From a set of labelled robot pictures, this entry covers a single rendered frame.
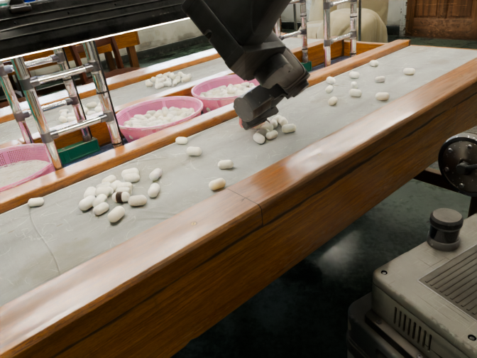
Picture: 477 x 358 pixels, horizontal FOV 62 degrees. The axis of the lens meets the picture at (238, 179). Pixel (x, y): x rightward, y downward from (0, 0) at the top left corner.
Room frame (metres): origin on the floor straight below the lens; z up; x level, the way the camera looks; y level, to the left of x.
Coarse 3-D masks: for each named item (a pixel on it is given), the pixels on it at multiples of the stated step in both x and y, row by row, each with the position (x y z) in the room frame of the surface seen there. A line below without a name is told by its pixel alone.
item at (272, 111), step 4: (272, 108) 0.88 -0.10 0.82; (276, 108) 0.94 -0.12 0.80; (264, 112) 0.88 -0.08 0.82; (268, 112) 0.89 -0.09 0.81; (272, 112) 0.92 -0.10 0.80; (276, 112) 0.93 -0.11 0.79; (260, 116) 0.89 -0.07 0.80; (264, 116) 0.90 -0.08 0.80; (268, 116) 0.91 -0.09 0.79; (252, 120) 0.89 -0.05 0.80; (256, 120) 0.89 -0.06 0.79; (260, 120) 0.90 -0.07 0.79; (244, 124) 0.89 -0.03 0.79; (248, 124) 0.88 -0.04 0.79; (252, 124) 0.88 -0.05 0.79
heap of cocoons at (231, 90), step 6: (246, 84) 1.40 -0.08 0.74; (252, 84) 1.38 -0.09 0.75; (210, 90) 1.38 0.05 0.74; (216, 90) 1.36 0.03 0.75; (222, 90) 1.36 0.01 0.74; (228, 90) 1.38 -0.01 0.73; (234, 90) 1.34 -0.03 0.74; (240, 90) 1.33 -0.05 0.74; (246, 90) 1.31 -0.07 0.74; (204, 96) 1.36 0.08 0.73; (210, 96) 1.32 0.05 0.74; (216, 96) 1.32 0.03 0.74; (222, 96) 1.33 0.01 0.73; (228, 96) 1.29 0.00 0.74
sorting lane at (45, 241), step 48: (432, 48) 1.54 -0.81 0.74; (336, 96) 1.14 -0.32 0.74; (192, 144) 0.93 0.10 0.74; (240, 144) 0.89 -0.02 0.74; (288, 144) 0.85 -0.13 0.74; (144, 192) 0.72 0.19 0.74; (192, 192) 0.69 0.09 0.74; (0, 240) 0.61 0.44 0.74; (48, 240) 0.59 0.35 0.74; (96, 240) 0.57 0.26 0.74; (0, 288) 0.48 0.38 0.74
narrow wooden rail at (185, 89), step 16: (320, 48) 1.79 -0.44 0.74; (336, 48) 1.86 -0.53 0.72; (320, 64) 1.79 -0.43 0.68; (160, 96) 1.32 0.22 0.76; (192, 96) 1.38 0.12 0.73; (96, 128) 1.17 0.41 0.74; (0, 144) 1.06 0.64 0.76; (16, 144) 1.04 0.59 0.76; (64, 144) 1.11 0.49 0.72; (0, 160) 1.01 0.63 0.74
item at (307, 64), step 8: (296, 0) 1.68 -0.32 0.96; (304, 0) 1.70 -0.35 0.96; (304, 8) 1.70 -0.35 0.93; (304, 16) 1.70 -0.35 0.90; (304, 24) 1.70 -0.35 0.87; (296, 32) 1.68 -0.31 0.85; (304, 32) 1.70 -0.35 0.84; (304, 40) 1.70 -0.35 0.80; (304, 48) 1.70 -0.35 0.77; (304, 56) 1.70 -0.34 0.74; (304, 64) 1.68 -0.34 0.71
